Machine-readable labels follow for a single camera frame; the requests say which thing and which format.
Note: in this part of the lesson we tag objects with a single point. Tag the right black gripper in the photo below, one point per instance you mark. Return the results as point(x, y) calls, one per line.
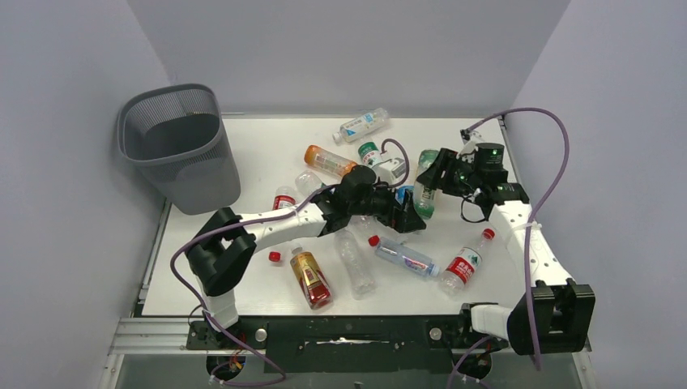
point(446, 161)

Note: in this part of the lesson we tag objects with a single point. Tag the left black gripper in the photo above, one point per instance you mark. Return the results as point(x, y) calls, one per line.
point(403, 218)

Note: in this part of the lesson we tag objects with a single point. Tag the green tinted bottle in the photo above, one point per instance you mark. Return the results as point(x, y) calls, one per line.
point(423, 197)

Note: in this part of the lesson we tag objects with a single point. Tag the clear blue bottle purple label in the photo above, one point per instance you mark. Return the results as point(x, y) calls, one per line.
point(398, 254)

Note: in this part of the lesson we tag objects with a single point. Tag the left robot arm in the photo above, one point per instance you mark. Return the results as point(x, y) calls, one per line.
point(221, 251)

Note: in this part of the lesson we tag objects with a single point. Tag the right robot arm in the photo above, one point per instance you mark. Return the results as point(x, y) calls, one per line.
point(554, 313)

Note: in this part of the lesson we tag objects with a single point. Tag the grey mesh waste bin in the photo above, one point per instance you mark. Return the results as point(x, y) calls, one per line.
point(175, 137)

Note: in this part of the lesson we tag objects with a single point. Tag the clear bottle green white label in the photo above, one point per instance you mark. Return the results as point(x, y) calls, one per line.
point(369, 153)

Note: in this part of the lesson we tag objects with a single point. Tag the clear unlabelled bottle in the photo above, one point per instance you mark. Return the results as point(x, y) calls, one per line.
point(360, 276)

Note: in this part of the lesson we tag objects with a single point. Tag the clear bottle white blue label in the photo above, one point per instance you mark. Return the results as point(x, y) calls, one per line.
point(361, 126)

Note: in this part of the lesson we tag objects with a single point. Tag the clear bottle blue green label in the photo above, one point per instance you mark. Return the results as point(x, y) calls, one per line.
point(308, 182)

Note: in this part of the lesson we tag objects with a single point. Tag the orange tinted bottle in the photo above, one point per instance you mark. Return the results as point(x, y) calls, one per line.
point(328, 162)

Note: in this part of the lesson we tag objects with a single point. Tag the brown tea bottle red base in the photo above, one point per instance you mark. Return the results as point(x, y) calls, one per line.
point(310, 278)

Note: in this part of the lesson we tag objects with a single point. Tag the clear bottle red teal label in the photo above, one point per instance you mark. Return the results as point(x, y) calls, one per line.
point(285, 196)

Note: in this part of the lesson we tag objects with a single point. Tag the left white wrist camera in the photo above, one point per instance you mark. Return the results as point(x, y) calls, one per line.
point(392, 171)

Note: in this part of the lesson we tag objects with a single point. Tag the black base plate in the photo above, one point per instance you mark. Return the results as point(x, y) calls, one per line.
point(367, 360)

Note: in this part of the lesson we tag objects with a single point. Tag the aluminium frame rail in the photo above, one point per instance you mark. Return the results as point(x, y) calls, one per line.
point(150, 335)

